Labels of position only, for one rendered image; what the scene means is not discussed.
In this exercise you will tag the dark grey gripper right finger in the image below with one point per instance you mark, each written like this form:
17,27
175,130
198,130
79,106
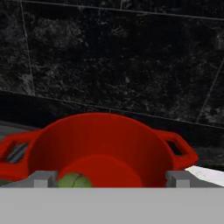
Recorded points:
178,178

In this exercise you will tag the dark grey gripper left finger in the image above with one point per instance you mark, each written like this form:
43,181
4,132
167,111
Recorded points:
43,178

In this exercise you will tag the green lime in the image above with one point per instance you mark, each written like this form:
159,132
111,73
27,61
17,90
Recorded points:
74,180

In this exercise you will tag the white spatula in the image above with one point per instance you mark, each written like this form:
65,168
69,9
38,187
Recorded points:
210,174

